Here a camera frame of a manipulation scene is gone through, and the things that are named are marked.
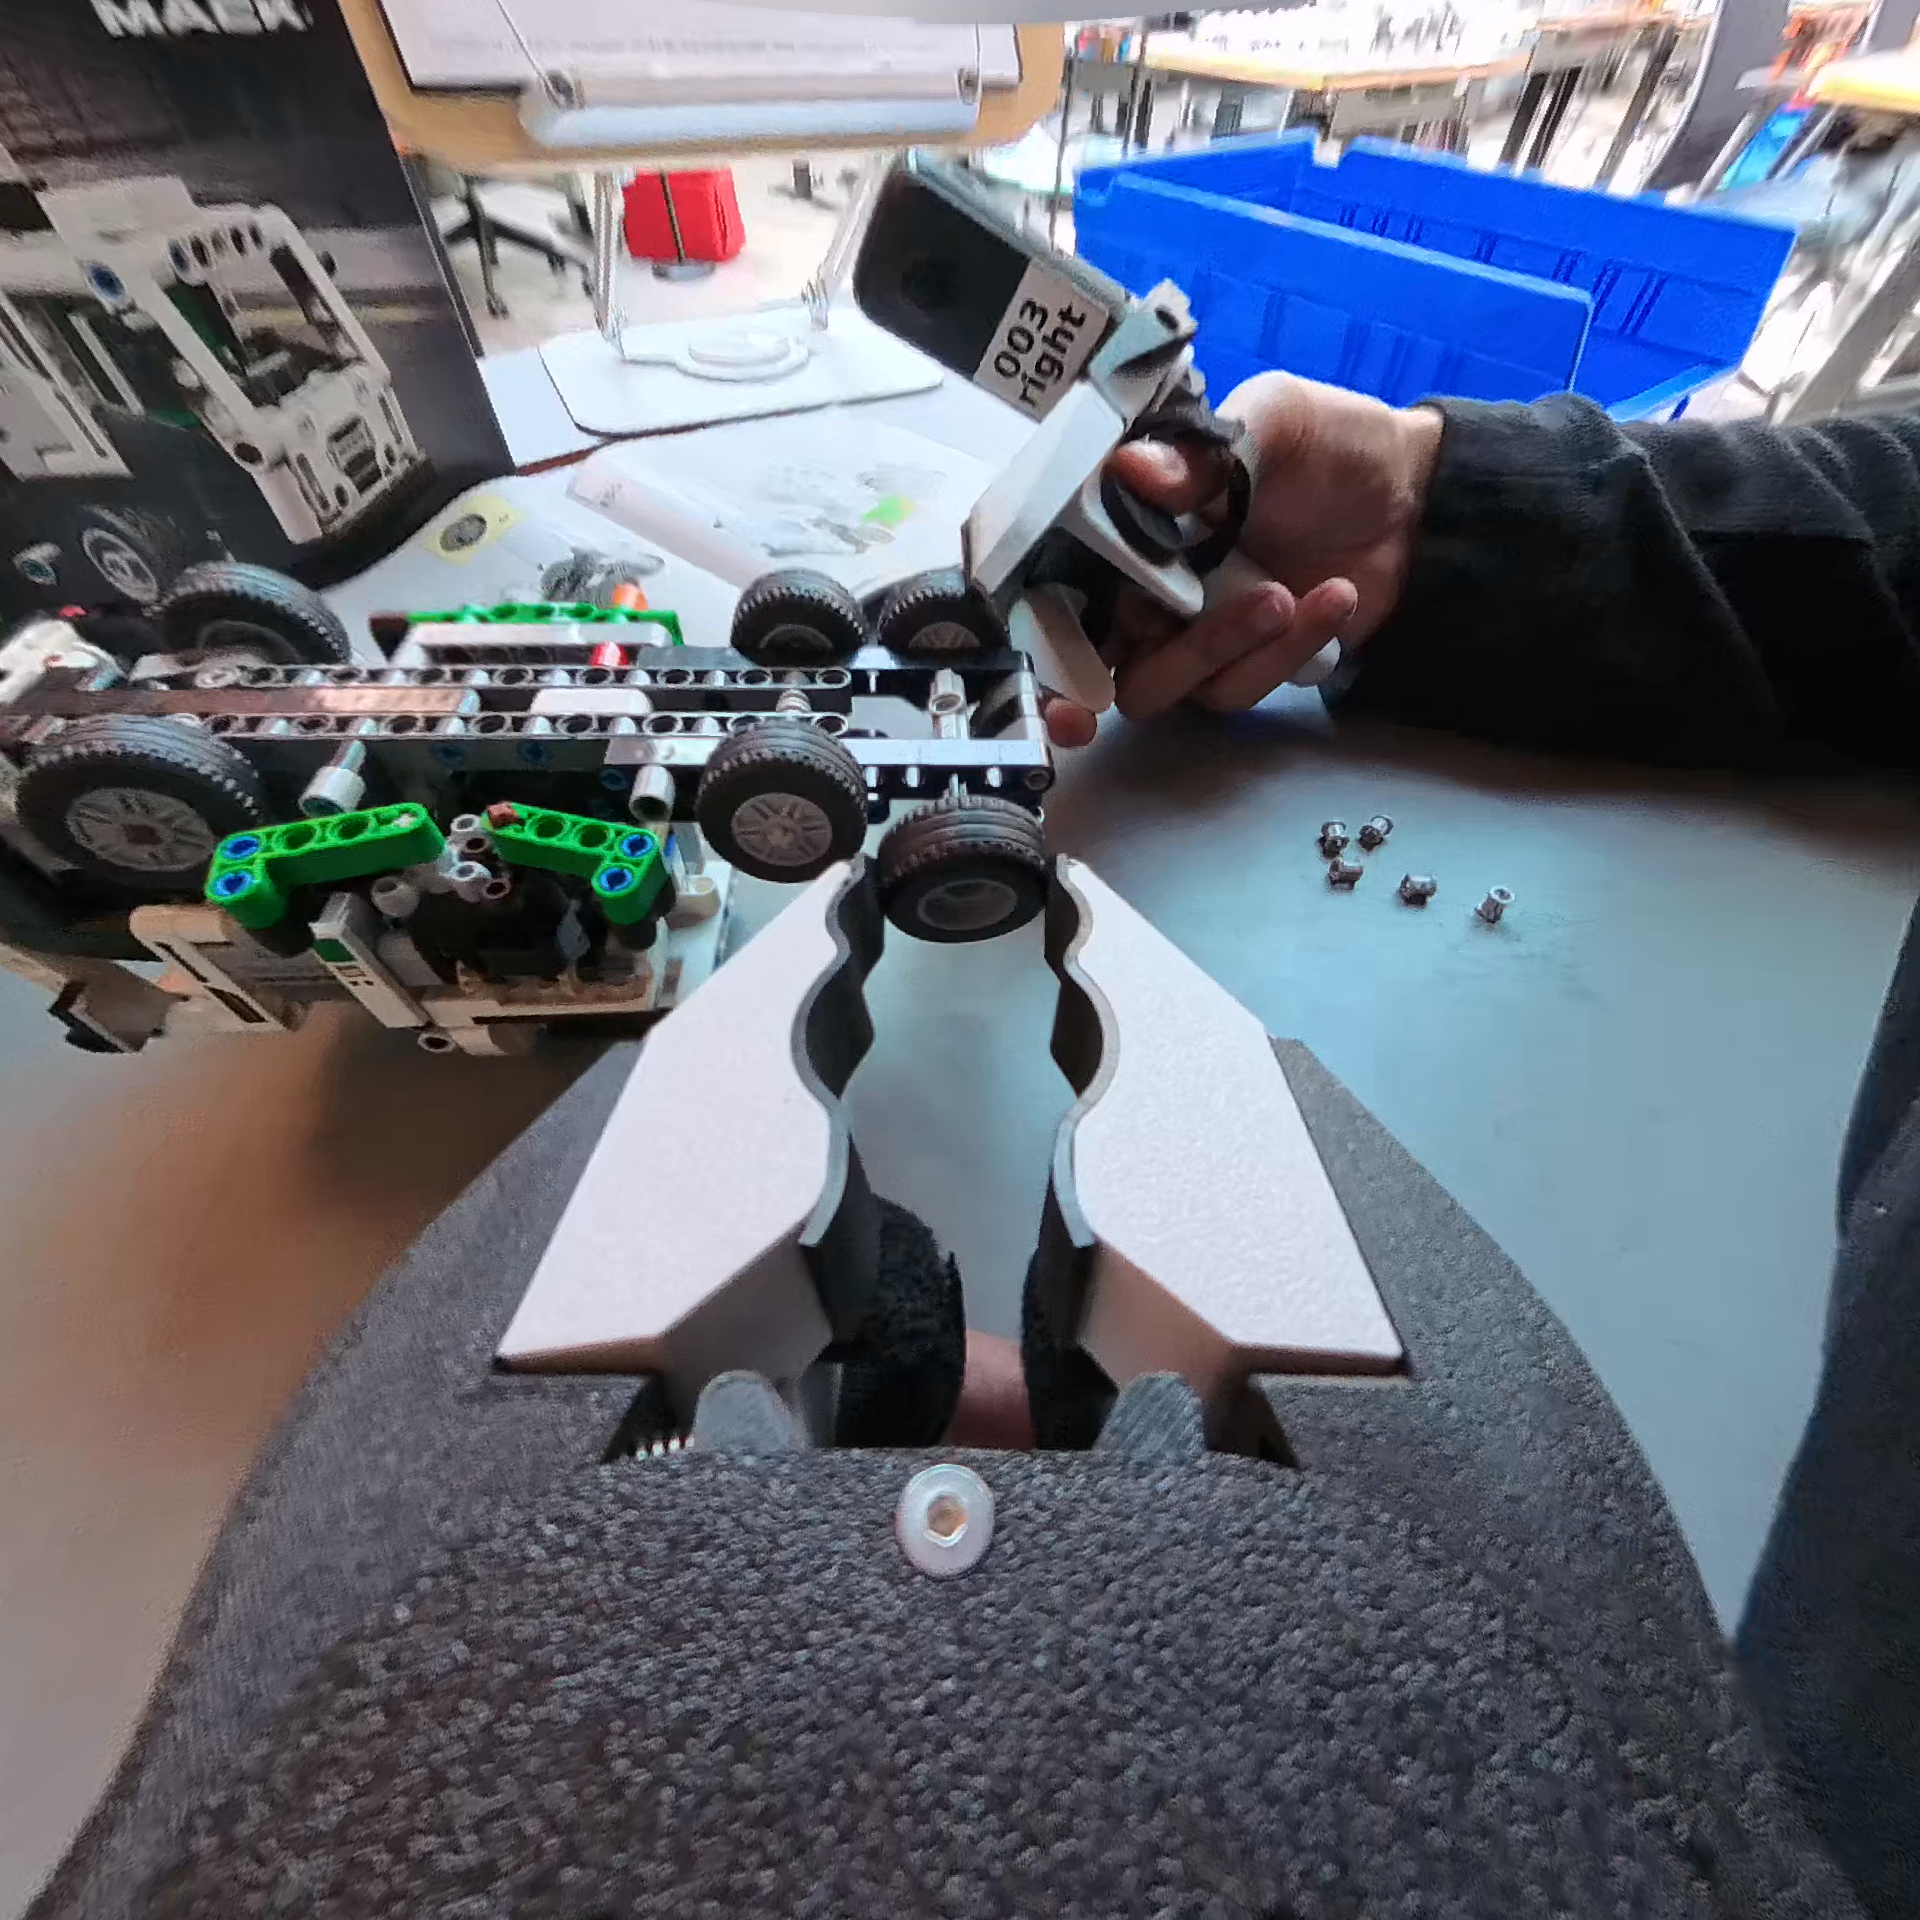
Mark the lego truck model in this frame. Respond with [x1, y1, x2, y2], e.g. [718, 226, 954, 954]
[0, 558, 1061, 1060]

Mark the person's right forearm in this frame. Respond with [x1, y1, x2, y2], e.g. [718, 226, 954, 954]
[1327, 391, 1920, 774]

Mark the instruction sheet on wooden stand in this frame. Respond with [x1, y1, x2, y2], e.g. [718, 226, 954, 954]
[337, 0, 1070, 439]

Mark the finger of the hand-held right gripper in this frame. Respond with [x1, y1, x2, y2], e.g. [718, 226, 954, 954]
[1008, 588, 1121, 714]
[960, 391, 1125, 600]

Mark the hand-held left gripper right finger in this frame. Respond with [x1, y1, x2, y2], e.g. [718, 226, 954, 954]
[1043, 858, 1411, 1447]

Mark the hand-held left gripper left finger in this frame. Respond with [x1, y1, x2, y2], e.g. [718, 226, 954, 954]
[495, 858, 888, 1447]

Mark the red storage box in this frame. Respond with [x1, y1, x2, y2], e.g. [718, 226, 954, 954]
[619, 164, 748, 276]

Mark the large blue plastic bin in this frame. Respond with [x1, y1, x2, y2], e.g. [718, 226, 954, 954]
[1068, 125, 1803, 429]

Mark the person's right hand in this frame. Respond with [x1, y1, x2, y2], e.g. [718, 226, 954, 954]
[1043, 369, 1446, 750]

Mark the printed instruction sheet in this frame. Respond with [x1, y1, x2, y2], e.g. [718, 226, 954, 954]
[375, 0, 985, 96]

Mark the person's dark clothing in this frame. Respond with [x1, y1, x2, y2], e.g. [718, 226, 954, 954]
[1732, 900, 1920, 1920]

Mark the lego instruction booklet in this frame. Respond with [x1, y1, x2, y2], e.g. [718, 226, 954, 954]
[322, 412, 1052, 662]

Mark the lego set box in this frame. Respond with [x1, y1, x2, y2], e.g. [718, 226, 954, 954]
[0, 0, 520, 623]

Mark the black office chair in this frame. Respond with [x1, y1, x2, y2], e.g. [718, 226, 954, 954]
[450, 167, 603, 310]

